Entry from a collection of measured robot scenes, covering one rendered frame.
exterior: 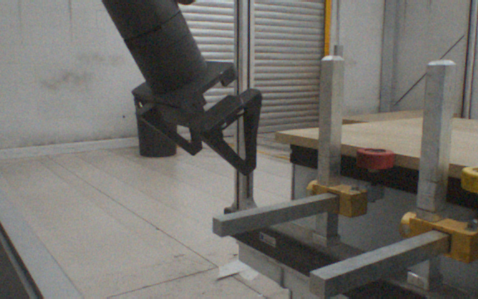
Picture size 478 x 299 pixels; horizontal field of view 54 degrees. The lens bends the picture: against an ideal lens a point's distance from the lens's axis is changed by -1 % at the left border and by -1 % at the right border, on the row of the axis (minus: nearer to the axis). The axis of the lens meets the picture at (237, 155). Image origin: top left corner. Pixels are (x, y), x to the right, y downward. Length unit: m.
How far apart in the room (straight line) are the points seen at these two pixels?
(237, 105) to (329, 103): 0.62
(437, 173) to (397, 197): 0.34
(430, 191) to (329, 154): 0.24
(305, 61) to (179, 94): 7.92
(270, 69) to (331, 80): 6.82
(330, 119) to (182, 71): 0.62
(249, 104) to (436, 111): 0.50
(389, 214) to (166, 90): 0.88
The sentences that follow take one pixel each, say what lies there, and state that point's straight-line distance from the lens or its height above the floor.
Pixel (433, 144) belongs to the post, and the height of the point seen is 0.96.
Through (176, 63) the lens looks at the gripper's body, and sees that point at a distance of 0.41.
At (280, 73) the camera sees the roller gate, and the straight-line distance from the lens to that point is 7.96.
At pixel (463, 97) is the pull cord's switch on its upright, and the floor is 0.97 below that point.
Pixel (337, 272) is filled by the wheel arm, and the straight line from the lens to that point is 0.67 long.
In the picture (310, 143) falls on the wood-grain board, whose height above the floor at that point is 0.89.
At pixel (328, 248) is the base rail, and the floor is 0.70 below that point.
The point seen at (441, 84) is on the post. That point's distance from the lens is 0.85.
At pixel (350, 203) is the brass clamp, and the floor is 0.82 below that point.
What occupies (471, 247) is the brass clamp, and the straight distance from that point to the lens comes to 0.85.
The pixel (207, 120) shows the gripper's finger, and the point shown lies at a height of 1.05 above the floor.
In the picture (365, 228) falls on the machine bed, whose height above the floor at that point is 0.68.
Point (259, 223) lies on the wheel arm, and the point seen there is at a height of 0.81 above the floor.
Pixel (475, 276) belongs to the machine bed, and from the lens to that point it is 1.13.
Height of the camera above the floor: 1.09
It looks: 11 degrees down
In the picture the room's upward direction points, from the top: straight up
